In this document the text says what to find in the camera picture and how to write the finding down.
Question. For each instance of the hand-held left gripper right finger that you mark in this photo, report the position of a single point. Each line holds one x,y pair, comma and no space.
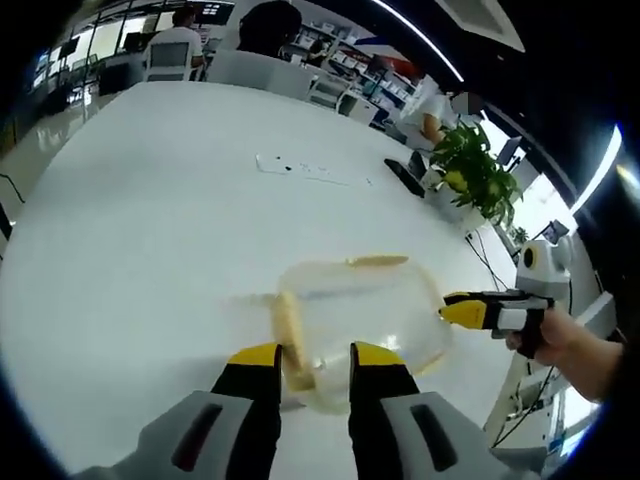
410,435

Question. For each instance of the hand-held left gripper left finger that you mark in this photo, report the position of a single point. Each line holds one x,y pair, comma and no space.
200,435

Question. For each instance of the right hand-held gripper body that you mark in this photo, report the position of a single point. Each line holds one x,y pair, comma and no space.
545,275

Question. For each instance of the clear plastic container base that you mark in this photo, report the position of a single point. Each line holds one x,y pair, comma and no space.
370,320

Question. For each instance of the person's right hand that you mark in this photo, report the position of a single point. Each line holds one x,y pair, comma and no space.
555,337

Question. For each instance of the white plant pot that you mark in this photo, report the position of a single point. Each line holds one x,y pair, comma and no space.
452,207

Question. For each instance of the curved ceiling light strip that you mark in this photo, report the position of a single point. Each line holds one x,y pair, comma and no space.
600,165

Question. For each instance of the green potted plant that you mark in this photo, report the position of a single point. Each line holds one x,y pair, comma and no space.
480,165

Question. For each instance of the black phone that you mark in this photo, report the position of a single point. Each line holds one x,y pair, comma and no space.
404,177

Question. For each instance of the small dark stand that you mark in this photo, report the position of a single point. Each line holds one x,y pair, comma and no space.
417,165

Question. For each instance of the white office chair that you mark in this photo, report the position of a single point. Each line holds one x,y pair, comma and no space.
167,61
255,69
295,82
330,92

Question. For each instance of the ceiling air vent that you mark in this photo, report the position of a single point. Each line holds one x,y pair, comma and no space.
480,20

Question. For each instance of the long ceiling light strip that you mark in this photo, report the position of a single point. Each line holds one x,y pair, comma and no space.
420,37

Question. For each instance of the wall monitor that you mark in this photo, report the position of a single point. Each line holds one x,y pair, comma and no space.
212,10

